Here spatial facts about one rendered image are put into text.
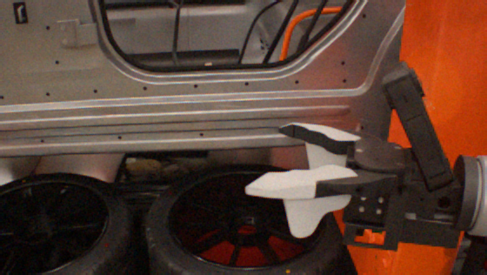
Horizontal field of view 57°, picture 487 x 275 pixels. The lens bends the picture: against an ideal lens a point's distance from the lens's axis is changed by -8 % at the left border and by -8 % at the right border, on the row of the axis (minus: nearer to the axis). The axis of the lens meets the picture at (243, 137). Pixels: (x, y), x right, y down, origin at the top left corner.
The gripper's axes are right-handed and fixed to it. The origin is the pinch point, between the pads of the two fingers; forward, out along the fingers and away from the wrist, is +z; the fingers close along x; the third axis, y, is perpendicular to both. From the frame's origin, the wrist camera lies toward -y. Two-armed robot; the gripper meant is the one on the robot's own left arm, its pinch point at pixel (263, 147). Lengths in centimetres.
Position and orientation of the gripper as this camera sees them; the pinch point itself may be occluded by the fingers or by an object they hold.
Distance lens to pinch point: 46.1
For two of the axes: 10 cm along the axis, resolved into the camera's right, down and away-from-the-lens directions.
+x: 2.5, -3.4, 9.1
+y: -0.3, 9.3, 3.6
